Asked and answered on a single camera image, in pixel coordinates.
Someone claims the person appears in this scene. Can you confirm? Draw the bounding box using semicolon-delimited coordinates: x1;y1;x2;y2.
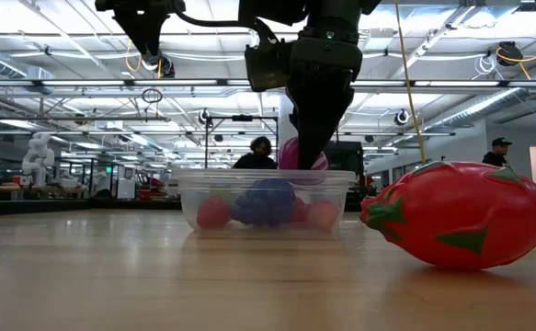
481;136;513;167
232;135;279;170

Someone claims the small red toy strawberry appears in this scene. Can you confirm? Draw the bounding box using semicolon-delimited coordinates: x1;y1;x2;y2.
197;195;232;230

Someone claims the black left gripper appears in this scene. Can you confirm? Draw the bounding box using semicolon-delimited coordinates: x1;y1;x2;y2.
95;0;187;59

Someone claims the magenta white-striped toy vegetable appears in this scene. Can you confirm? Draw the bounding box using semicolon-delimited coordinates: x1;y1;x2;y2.
279;136;329;185

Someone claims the purple toy grape bunch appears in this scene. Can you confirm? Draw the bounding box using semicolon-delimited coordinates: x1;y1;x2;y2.
230;177;297;227

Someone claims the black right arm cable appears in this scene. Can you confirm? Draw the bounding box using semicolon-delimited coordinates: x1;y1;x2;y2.
173;7;273;45

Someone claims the white robot figure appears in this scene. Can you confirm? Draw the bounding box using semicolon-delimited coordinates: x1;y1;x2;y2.
21;131;56;188

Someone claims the silver ceiling duct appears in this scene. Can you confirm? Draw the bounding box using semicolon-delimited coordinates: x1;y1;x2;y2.
426;86;536;134

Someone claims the pink round toy berry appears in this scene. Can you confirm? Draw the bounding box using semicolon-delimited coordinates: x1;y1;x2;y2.
306;199;341;231

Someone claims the black equipment rack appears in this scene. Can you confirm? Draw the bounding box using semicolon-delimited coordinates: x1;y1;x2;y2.
326;141;366;206

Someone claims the red toy dragon fruit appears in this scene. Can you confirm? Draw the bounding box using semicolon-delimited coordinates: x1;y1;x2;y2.
359;160;536;271

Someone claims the clear plastic tupperware container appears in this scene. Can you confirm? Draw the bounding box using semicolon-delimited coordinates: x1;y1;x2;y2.
173;168;357;234

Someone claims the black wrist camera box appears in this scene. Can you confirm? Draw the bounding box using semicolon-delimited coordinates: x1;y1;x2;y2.
244;39;292;93

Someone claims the yellow cable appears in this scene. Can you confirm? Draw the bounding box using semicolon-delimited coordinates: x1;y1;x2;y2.
393;0;428;166

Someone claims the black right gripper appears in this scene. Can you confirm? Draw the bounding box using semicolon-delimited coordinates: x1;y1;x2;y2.
287;36;365;171

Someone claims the black background frame rig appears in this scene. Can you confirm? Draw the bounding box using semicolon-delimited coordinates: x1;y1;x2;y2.
204;114;280;170

